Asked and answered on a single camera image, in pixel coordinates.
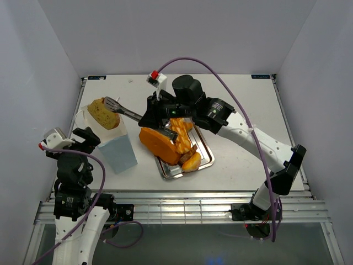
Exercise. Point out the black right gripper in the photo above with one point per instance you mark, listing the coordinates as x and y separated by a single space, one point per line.
152 117

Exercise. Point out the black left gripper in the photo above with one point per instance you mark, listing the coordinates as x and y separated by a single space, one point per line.
91 138

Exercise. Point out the orange twisted braided bread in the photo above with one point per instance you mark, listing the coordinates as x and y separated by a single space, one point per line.
181 127

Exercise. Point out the herb speckled bread slice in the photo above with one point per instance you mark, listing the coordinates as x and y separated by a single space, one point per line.
104 117

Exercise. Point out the silver metal tongs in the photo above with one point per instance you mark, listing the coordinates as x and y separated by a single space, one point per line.
115 107

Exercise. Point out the large orange long loaf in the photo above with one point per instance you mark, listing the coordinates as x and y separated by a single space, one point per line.
159 145

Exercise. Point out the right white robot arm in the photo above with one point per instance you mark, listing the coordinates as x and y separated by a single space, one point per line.
166 123

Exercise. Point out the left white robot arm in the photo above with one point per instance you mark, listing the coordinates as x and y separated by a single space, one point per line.
79 214

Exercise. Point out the light blue paper bag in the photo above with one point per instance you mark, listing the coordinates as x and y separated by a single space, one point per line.
115 146

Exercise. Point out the brown chocolate bread piece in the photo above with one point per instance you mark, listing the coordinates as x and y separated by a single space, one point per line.
188 155

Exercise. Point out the golden glazed bun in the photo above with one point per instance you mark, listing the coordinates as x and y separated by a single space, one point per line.
193 163

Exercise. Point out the silver metal tray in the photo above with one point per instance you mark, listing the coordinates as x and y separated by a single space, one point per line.
172 172

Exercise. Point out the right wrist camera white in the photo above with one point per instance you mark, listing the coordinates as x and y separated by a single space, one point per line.
158 81

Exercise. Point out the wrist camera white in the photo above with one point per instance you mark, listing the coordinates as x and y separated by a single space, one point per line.
55 139
158 81

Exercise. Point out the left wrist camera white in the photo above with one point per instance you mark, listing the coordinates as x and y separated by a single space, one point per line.
55 139

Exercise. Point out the aluminium table edge rail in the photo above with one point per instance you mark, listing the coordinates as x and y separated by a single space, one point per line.
81 89

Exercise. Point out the aluminium front frame rail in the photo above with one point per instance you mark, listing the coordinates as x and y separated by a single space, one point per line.
214 207

